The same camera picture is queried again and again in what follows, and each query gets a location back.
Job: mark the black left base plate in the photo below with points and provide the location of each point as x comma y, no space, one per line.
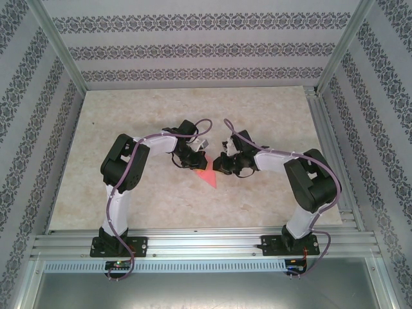
140,246

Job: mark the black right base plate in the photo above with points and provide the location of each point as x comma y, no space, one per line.
270,245

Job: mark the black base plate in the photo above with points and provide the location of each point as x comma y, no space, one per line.
270,245
140,246

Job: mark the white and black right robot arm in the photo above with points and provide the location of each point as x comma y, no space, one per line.
312,183

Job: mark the pink square paper sheet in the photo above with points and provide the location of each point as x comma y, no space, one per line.
209,177

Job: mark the grey metal base panel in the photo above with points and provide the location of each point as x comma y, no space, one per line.
206,293

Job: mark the aluminium mounting rail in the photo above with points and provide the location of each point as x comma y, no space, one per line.
202,241

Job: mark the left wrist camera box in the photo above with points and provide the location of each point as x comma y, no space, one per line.
202,144

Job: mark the aluminium frame post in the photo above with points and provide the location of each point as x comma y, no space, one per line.
343,48
60,48

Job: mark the aluminium side rail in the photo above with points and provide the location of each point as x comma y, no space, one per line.
329,128

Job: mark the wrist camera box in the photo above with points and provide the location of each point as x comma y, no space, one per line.
228,146
202,144

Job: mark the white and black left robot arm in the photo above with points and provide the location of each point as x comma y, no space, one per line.
124,167

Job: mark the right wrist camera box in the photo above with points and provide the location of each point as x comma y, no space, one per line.
228,146

